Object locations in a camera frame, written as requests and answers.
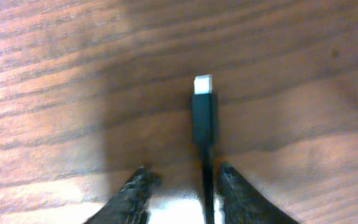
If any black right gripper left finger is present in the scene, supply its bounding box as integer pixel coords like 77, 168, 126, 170
85, 166, 161, 224

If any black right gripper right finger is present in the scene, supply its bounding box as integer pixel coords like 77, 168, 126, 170
217, 162, 298, 224

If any black USB charger cable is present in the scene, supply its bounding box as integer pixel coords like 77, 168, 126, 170
191, 73, 220, 224

